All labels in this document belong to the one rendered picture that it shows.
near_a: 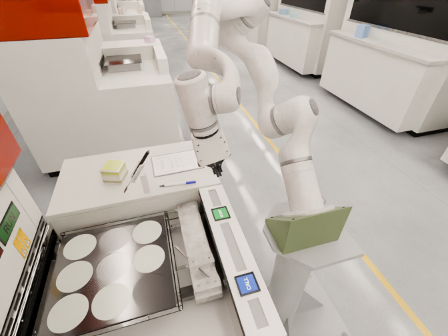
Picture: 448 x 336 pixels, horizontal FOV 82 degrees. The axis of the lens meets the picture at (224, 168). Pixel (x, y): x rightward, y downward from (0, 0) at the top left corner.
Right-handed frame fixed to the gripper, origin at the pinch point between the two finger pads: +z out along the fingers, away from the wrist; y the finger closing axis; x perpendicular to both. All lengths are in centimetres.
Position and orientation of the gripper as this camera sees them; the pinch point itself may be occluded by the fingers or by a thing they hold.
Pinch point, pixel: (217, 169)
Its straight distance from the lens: 83.5
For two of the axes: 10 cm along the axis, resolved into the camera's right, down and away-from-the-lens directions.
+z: 2.0, 7.4, 6.4
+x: -2.8, -5.9, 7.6
